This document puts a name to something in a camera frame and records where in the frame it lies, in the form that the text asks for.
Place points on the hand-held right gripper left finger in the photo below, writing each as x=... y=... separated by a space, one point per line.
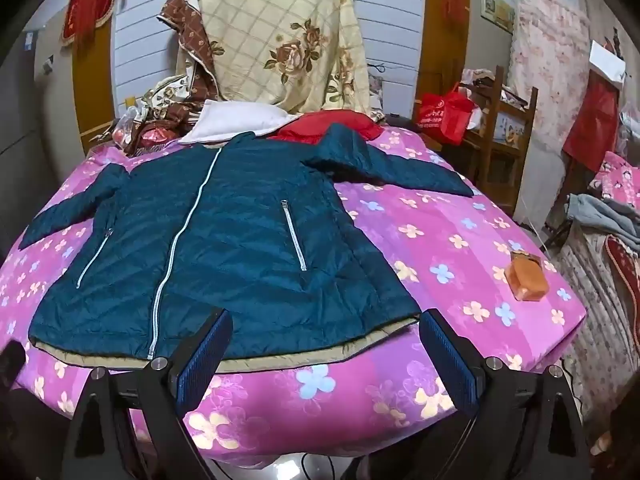
x=205 y=355

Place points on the cartoon print pillow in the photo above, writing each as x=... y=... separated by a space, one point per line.
x=617 y=180

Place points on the wooden shelf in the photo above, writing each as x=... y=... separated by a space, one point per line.
x=492 y=125

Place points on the brown patterned blanket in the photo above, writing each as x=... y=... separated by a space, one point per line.
x=192 y=35

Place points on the pink floral bed sheet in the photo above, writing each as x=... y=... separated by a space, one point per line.
x=450 y=240

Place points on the pink floral mattress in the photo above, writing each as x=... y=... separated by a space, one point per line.
x=545 y=45

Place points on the beige floral cover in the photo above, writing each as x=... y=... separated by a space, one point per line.
x=590 y=310

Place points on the red patterned cushion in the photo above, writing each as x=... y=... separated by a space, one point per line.
x=627 y=270

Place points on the framed wall picture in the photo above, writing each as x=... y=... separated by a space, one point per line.
x=497 y=10

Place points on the teal puffer jacket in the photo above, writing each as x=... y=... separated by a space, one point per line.
x=225 y=240

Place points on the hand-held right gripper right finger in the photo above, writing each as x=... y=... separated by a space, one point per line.
x=447 y=360

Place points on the cream floral quilt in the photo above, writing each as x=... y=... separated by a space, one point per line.
x=260 y=25

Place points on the orange packet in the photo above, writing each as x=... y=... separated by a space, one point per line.
x=525 y=277

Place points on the red shopping bag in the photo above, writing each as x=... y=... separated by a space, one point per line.
x=442 y=115

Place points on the grey blue clothes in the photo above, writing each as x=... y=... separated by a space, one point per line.
x=600 y=215

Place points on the white pillow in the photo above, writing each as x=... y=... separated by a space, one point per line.
x=225 y=120

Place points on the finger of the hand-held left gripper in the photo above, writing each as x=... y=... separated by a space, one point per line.
x=11 y=365

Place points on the red hanging garment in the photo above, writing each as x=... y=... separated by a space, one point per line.
x=592 y=115

